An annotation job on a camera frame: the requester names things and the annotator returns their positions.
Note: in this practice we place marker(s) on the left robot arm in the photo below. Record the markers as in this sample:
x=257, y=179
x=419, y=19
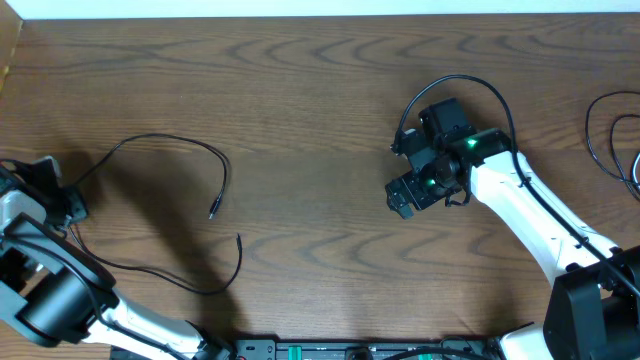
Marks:
x=53, y=293

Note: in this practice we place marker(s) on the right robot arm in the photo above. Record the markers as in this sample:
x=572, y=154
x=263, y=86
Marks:
x=593, y=312

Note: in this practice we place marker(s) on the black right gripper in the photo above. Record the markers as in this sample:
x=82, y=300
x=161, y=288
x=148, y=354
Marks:
x=412, y=184

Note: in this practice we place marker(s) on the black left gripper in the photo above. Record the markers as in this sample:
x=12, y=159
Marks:
x=73, y=206

